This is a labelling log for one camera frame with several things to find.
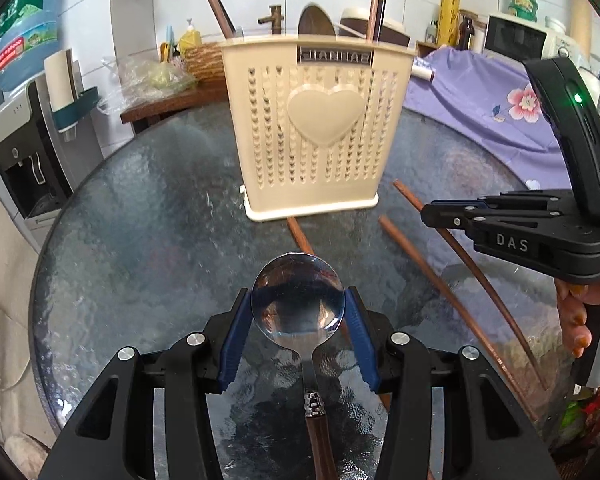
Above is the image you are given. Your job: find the teal cup holder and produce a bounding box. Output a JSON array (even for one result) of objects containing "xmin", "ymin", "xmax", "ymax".
[{"xmin": 50, "ymin": 85, "xmax": 101, "ymax": 142}]

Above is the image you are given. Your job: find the brown white rice cooker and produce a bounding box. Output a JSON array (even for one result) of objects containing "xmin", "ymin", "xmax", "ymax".
[{"xmin": 337, "ymin": 7, "xmax": 412, "ymax": 48}]

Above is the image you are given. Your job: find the brown wooden chopstick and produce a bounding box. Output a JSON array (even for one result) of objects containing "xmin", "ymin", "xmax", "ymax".
[
  {"xmin": 365, "ymin": 0, "xmax": 383, "ymax": 42},
  {"xmin": 379, "ymin": 216, "xmax": 539, "ymax": 422},
  {"xmin": 286, "ymin": 216, "xmax": 436, "ymax": 480},
  {"xmin": 196, "ymin": 0, "xmax": 237, "ymax": 41},
  {"xmin": 392, "ymin": 181, "xmax": 550, "ymax": 392}
]

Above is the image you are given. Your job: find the blue water jug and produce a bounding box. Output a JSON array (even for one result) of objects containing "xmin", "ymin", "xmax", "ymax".
[{"xmin": 0, "ymin": 0, "xmax": 63, "ymax": 93}]

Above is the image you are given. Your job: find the yellow roll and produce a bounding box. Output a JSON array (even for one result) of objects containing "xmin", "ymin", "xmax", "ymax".
[{"xmin": 439, "ymin": 0, "xmax": 461, "ymax": 48}]

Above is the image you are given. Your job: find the woven pattern basin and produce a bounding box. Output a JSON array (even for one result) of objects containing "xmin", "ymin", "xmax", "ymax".
[{"xmin": 184, "ymin": 42, "xmax": 228, "ymax": 86}]

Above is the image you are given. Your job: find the beige cloth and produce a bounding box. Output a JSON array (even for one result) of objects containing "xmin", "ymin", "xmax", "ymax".
[{"xmin": 0, "ymin": 160, "xmax": 61, "ymax": 451}]

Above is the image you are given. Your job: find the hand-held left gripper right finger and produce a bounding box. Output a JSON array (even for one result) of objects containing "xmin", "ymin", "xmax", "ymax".
[{"xmin": 344, "ymin": 286, "xmax": 561, "ymax": 480}]

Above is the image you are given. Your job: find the bronze bamboo faucet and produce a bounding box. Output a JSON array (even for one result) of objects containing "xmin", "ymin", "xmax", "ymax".
[{"xmin": 257, "ymin": 5, "xmax": 286, "ymax": 38}]

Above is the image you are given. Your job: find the white microwave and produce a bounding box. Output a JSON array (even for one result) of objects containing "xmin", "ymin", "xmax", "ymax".
[{"xmin": 482, "ymin": 14, "xmax": 553, "ymax": 61}]

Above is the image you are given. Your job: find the beige plastic utensil holder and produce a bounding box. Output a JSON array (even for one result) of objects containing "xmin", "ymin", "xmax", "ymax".
[{"xmin": 217, "ymin": 35, "xmax": 415, "ymax": 223}]

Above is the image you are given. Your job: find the colourful plastic bag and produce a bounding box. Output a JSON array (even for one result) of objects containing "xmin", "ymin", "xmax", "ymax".
[{"xmin": 555, "ymin": 390, "xmax": 600, "ymax": 461}]

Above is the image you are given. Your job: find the purple floral cloth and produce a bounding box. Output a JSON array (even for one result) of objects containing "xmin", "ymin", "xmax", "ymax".
[{"xmin": 402, "ymin": 45, "xmax": 600, "ymax": 193}]

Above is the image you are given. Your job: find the brown glass bottle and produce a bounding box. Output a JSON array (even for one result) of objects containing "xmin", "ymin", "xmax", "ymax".
[{"xmin": 457, "ymin": 12, "xmax": 477, "ymax": 52}]

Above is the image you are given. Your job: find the person's right hand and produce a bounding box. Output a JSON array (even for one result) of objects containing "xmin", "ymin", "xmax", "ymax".
[{"xmin": 555, "ymin": 270, "xmax": 600, "ymax": 359}]

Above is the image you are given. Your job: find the clear plastic bag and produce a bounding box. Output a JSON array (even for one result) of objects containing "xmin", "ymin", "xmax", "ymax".
[{"xmin": 97, "ymin": 55, "xmax": 198, "ymax": 116}]

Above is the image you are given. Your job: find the white paper cup stack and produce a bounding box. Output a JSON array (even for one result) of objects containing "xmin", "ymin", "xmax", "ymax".
[{"xmin": 43, "ymin": 50, "xmax": 76, "ymax": 111}]

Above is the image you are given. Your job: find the wooden vanity cabinet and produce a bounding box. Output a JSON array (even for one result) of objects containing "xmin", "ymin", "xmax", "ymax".
[{"xmin": 120, "ymin": 80, "xmax": 231, "ymax": 136}]

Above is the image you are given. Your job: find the tan cardboard tube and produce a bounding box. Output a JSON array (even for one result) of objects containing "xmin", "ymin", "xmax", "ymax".
[{"xmin": 565, "ymin": 0, "xmax": 593, "ymax": 61}]

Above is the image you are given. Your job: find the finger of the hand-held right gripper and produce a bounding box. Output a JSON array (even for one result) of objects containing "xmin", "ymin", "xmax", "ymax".
[
  {"xmin": 420, "ymin": 202, "xmax": 567, "ymax": 234},
  {"xmin": 427, "ymin": 191, "xmax": 578, "ymax": 211}
]

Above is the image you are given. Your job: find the grey water dispenser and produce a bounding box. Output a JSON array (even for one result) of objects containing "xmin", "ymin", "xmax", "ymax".
[{"xmin": 0, "ymin": 77, "xmax": 103, "ymax": 233}]

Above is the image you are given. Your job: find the yellow soap pump bottle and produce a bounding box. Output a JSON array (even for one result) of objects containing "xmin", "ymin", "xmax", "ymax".
[{"xmin": 178, "ymin": 19, "xmax": 202, "ymax": 58}]

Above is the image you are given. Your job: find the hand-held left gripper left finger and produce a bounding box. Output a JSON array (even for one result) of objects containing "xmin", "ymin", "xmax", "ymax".
[{"xmin": 37, "ymin": 287, "xmax": 253, "ymax": 480}]

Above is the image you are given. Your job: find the round glass table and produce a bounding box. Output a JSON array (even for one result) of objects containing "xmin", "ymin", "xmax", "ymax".
[{"xmin": 30, "ymin": 105, "xmax": 581, "ymax": 480}]

